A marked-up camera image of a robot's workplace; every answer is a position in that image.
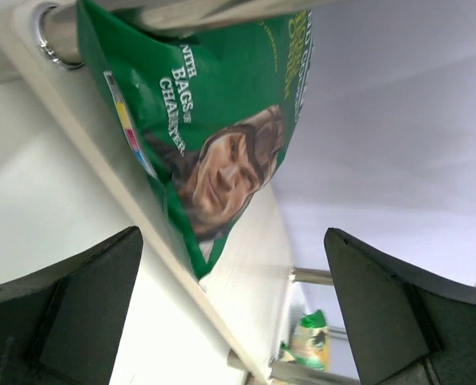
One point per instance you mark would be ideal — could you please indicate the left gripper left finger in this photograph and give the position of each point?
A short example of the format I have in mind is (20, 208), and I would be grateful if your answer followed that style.
(62, 324)

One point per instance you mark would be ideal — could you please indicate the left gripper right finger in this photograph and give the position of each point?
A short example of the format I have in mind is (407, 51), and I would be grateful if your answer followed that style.
(405, 324)

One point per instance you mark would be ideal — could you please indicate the green Chuba bag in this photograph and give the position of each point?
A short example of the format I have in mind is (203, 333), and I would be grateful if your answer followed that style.
(309, 344)

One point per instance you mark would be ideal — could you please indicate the green Keogh's chips bag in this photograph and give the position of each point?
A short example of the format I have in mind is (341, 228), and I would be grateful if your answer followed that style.
(209, 117)

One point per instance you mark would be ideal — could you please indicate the white two-tier wooden shelf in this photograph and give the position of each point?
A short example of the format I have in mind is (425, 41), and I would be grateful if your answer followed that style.
(248, 295)

